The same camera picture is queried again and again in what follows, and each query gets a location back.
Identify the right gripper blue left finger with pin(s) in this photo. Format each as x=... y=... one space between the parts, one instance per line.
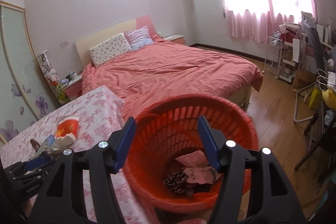
x=61 y=197

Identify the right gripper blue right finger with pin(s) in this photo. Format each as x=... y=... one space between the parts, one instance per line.
x=272 y=198

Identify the black floral scrunchie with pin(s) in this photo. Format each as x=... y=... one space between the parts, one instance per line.
x=176 y=182

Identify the brown hair claw clip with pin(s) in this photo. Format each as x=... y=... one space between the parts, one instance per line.
x=36 y=146

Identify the blue tissue packet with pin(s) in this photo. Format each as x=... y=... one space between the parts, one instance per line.
x=48 y=142

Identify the pink cloth in basket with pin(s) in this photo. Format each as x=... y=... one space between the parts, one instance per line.
x=198 y=169

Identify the red instant noodle cup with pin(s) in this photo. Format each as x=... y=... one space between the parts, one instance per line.
x=67 y=127

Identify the floral glass wardrobe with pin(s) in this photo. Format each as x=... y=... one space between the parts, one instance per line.
x=25 y=94

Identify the red plastic laundry basket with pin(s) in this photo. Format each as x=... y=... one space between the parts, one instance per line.
x=168 y=129

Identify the pink left nightstand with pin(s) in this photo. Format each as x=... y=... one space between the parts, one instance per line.
x=73 y=89

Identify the pink nightstand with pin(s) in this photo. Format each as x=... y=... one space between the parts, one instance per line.
x=73 y=89
x=178 y=39

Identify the clear tube of plush toys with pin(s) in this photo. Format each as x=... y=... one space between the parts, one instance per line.
x=52 y=78

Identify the white mug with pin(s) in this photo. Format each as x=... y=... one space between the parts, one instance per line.
x=72 y=75

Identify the yellow bag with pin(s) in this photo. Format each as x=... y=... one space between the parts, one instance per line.
x=329 y=97

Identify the brown cardboard box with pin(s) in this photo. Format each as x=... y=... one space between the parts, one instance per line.
x=302 y=79

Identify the white rolling cart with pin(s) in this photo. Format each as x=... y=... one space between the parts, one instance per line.
x=288 y=66

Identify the beige pink headboard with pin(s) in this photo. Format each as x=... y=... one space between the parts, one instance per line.
x=85 y=44

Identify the bed with coral duvet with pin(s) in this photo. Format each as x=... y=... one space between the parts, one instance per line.
x=165 y=69

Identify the white floral pillow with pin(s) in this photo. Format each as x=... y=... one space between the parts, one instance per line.
x=109 y=49

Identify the pink right nightstand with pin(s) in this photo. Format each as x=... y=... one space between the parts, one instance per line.
x=178 y=39

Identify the pink striped pillow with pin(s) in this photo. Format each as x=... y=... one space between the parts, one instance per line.
x=139 y=38

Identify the white wire rack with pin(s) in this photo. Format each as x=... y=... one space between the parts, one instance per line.
x=273 y=55

